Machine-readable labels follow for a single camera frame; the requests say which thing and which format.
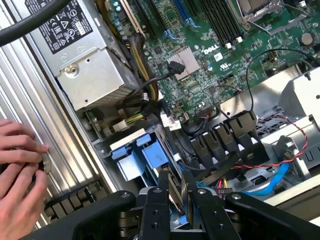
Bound silver metal drive cage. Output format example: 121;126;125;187
219;66;320;206

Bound person's bare hand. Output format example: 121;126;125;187
0;162;50;240
0;119;50;173

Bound silver CPU socket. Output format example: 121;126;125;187
234;0;285;30

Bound black plastic fan shroud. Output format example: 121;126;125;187
188;111;271;177

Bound black expansion slot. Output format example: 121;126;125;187
133;0;167;38

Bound black RAM slots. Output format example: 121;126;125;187
198;0;245;50

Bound beige expansion slot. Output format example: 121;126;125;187
119;0;146;37

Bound silver chipset heatsink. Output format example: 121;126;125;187
166;47;201;81

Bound blue plastic disk bay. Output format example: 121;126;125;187
109;133;182;182

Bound thin black wire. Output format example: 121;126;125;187
245;48;320;115

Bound red yellow power wires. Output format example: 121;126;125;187
213;177;230;200

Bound white plastic wire connector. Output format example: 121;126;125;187
159;113;183;131

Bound blue expansion slot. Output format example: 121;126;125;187
173;0;192;25

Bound silver power supply unit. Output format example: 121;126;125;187
23;0;141;112

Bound green Dell motherboard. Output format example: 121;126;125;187
109;0;320;123

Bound thick black cable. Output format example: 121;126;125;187
0;0;72;47

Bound red black twisted wire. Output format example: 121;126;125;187
231;114;309;171

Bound round coin cell battery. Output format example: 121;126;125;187
300;32;315;46

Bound silver open PC case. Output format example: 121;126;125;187
4;0;320;226

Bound blue SATA wire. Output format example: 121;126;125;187
239;161;292;200

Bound silver round knob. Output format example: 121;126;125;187
39;151;52;174

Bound black SATA connector wire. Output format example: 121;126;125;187
122;60;186;107

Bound braided yellow black wire bundle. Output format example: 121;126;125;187
126;33;161;121

